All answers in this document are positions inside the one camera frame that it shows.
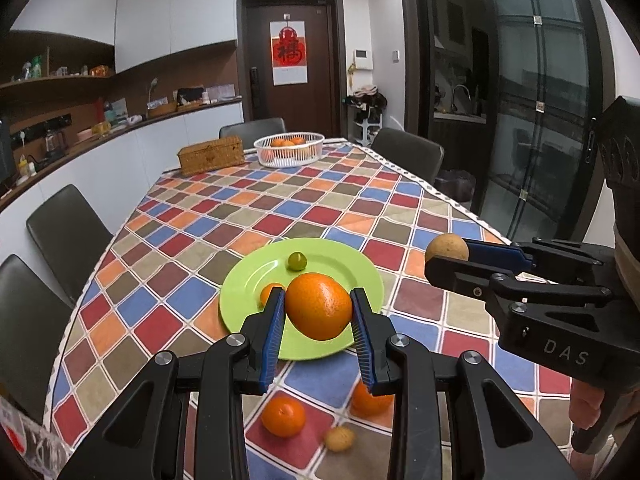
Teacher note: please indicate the white wall intercom panel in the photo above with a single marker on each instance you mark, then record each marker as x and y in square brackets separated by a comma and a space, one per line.
[362, 59]

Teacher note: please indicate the clear plastic water bottle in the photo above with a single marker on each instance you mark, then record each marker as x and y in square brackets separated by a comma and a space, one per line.
[32, 451]

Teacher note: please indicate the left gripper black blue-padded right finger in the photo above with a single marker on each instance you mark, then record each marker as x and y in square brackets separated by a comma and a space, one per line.
[492, 433]

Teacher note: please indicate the red and white door poster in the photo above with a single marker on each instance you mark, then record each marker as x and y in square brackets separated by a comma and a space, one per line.
[288, 51]

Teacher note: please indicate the green plate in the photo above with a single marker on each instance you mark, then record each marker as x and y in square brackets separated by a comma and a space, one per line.
[239, 296]

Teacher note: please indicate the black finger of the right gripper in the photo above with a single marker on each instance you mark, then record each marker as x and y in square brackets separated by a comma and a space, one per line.
[500, 279]

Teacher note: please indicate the black chair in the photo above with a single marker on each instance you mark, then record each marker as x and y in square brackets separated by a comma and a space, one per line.
[33, 320]
[420, 156]
[71, 238]

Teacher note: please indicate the colourful checkered tablecloth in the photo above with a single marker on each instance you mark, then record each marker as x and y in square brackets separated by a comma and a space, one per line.
[158, 284]

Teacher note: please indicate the tan round fruit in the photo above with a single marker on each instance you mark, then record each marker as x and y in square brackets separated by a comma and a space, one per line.
[447, 245]
[339, 439]

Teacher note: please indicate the white kitchen counter cabinet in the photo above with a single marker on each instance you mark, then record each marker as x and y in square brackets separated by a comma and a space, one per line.
[115, 172]

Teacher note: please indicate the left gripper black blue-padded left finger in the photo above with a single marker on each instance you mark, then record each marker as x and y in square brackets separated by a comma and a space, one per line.
[142, 435]

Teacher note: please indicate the white wire fruit basket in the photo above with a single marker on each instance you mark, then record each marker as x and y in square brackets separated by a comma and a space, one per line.
[292, 149]

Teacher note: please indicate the black chair near left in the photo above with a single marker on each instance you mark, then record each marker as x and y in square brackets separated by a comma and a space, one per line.
[33, 320]

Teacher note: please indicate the hand holding other gripper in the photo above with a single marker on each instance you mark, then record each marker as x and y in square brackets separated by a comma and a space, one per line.
[585, 404]

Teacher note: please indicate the green small fruit front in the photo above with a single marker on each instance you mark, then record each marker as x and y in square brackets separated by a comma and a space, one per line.
[297, 262]

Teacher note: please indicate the black chair right side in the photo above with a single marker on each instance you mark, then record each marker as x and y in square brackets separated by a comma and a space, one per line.
[420, 156]

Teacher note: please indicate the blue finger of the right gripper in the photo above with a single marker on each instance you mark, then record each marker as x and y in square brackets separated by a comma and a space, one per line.
[559, 261]

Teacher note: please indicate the woven wicker box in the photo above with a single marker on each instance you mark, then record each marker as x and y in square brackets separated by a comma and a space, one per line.
[211, 155]

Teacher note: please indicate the glass sliding door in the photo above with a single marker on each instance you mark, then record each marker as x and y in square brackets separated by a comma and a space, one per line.
[547, 61]

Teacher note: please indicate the dark wooden door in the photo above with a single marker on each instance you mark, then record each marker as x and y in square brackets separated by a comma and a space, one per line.
[315, 106]

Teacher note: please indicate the black chair table end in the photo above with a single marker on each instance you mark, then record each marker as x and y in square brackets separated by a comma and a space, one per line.
[249, 132]

